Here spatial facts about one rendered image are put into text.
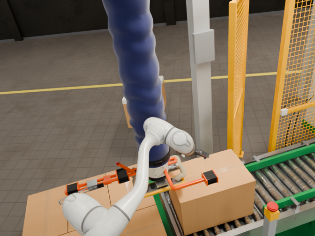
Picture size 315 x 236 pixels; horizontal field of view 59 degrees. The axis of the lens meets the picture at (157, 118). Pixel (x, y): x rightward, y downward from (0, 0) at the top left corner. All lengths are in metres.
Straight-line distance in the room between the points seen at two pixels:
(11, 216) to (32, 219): 1.01
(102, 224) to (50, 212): 1.74
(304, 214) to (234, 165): 0.70
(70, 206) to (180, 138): 0.59
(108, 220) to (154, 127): 0.52
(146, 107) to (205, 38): 1.29
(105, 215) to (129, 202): 0.11
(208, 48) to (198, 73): 0.28
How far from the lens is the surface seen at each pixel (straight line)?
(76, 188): 2.02
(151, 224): 2.53
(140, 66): 1.50
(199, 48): 2.73
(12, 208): 4.03
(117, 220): 1.22
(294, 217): 2.61
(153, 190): 2.02
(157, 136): 1.43
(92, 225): 1.23
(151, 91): 1.58
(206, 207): 2.25
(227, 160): 2.40
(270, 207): 2.00
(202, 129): 3.25
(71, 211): 1.32
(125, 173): 2.01
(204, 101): 3.05
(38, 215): 2.97
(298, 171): 2.99
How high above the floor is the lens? 2.58
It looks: 33 degrees down
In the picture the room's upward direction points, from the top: 9 degrees counter-clockwise
